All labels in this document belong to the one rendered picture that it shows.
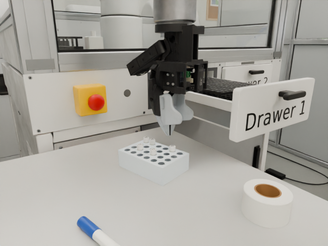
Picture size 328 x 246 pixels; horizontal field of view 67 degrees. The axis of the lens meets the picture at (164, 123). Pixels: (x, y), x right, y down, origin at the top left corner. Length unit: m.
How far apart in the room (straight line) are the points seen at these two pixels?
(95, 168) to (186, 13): 0.35
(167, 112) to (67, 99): 0.29
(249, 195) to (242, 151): 0.81
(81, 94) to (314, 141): 2.22
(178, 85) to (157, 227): 0.23
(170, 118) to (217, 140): 0.59
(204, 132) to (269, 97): 0.44
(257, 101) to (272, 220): 0.25
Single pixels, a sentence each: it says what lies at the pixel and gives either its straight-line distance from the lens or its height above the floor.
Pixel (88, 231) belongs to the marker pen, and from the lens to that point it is 0.38.
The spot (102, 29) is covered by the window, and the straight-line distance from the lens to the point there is 0.71.
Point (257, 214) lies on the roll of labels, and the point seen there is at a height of 0.78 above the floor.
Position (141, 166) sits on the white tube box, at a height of 0.78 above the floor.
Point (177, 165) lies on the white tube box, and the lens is 0.49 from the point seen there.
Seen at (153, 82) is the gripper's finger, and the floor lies 0.94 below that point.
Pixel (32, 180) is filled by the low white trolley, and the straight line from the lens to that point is 0.55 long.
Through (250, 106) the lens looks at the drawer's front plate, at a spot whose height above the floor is 0.89.
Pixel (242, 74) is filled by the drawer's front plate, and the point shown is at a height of 0.90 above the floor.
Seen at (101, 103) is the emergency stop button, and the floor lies 0.87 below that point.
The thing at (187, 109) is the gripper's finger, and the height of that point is 0.89.
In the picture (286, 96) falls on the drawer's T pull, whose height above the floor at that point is 0.91.
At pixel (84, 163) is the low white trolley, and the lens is 0.58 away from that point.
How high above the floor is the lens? 1.01
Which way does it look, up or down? 18 degrees down
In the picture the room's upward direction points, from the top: straight up
